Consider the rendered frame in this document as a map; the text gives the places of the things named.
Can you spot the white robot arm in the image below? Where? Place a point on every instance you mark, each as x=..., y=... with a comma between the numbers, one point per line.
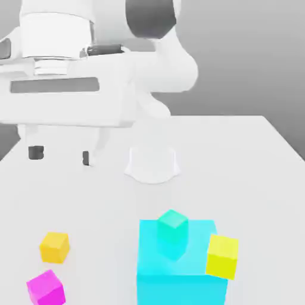
x=164, y=69

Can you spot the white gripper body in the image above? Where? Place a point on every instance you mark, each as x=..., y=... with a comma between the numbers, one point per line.
x=71, y=107

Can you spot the large cyan box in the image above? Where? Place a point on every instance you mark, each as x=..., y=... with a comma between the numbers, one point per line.
x=181, y=281

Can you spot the small yellow cube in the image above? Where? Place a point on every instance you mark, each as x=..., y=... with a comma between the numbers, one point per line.
x=221, y=259

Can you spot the small magenta cube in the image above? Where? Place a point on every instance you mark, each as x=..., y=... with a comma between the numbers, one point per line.
x=46, y=289

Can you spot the small teal cube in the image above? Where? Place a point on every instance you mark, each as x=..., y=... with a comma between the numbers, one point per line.
x=172, y=236

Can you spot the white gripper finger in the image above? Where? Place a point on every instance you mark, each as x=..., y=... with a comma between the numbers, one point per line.
x=33, y=143
x=96, y=143

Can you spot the small orange cube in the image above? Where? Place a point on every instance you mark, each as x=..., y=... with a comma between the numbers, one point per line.
x=54, y=249

